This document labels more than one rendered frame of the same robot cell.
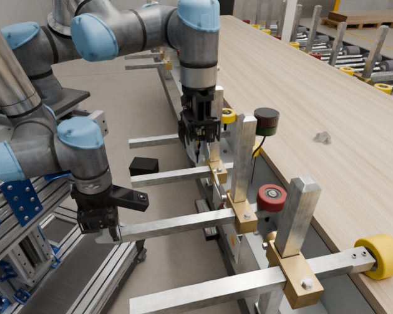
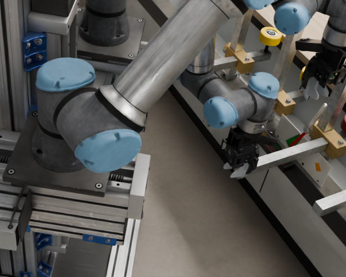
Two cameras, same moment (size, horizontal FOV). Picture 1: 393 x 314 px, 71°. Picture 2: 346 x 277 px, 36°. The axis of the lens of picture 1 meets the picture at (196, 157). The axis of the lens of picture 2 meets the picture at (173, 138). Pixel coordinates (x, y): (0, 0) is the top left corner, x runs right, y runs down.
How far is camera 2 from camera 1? 106 cm
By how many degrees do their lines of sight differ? 19
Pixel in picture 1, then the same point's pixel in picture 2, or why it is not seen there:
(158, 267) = (161, 225)
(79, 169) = (261, 115)
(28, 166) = (241, 115)
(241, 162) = (341, 97)
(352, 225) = not seen: outside the picture
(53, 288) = (70, 258)
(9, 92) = (210, 56)
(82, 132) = (276, 87)
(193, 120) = (330, 69)
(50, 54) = not seen: outside the picture
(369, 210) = not seen: outside the picture
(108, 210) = (255, 146)
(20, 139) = (230, 95)
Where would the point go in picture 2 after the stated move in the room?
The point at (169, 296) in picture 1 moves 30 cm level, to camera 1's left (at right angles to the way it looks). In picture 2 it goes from (339, 197) to (229, 211)
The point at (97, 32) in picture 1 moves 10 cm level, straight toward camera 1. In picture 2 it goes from (305, 18) to (336, 42)
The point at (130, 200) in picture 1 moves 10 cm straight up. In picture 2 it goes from (269, 137) to (279, 109)
